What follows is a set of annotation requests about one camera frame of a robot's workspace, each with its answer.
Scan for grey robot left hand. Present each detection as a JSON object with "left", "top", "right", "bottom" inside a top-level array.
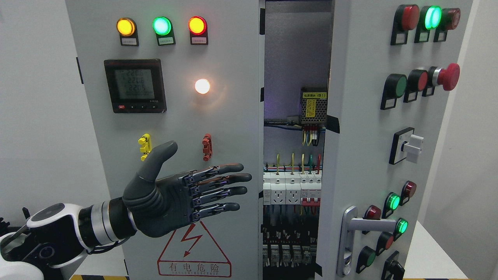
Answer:
[{"left": 122, "top": 141, "right": 252, "bottom": 238}]

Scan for grey cabinet door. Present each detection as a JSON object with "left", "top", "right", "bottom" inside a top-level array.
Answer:
[
  {"left": 316, "top": 0, "right": 473, "bottom": 280},
  {"left": 66, "top": 0, "right": 264, "bottom": 280}
]

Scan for yellow terminal connector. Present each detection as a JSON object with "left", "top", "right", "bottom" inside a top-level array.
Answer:
[{"left": 138, "top": 133, "right": 152, "bottom": 161}]

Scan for red terminal connector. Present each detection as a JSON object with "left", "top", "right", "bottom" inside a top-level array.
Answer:
[{"left": 202, "top": 133, "right": 213, "bottom": 162}]

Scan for black digital power meter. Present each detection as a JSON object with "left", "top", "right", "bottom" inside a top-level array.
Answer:
[{"left": 104, "top": 59, "right": 167, "bottom": 114}]

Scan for white glowing lamp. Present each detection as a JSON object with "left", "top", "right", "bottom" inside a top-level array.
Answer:
[{"left": 194, "top": 79, "right": 210, "bottom": 95}]

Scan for black relay terminal row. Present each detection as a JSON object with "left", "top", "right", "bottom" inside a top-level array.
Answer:
[{"left": 260, "top": 224, "right": 318, "bottom": 268}]

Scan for white socket breaker row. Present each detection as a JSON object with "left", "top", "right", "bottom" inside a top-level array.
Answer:
[{"left": 263, "top": 171, "right": 322, "bottom": 206}]

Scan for black box at left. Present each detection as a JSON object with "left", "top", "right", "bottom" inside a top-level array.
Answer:
[{"left": 0, "top": 218, "right": 36, "bottom": 253}]

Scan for green indicator lamp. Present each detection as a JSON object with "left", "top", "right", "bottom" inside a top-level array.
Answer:
[{"left": 152, "top": 16, "right": 176, "bottom": 46}]

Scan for yellow indicator lamp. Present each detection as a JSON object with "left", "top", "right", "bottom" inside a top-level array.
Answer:
[{"left": 116, "top": 17, "right": 139, "bottom": 47}]

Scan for red indicator lamp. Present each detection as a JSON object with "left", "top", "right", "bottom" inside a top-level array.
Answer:
[{"left": 188, "top": 16, "right": 209, "bottom": 46}]

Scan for metal mesh power supply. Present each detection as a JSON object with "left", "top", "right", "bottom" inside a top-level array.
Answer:
[{"left": 300, "top": 87, "right": 328, "bottom": 125}]

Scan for red emergency stop button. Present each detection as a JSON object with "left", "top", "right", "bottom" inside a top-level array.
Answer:
[{"left": 422, "top": 63, "right": 460, "bottom": 97}]

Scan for silver door lever handle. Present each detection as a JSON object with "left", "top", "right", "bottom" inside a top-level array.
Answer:
[{"left": 336, "top": 206, "right": 401, "bottom": 277}]

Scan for right door rotary switch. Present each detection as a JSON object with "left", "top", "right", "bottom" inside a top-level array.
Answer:
[{"left": 388, "top": 126, "right": 424, "bottom": 165}]

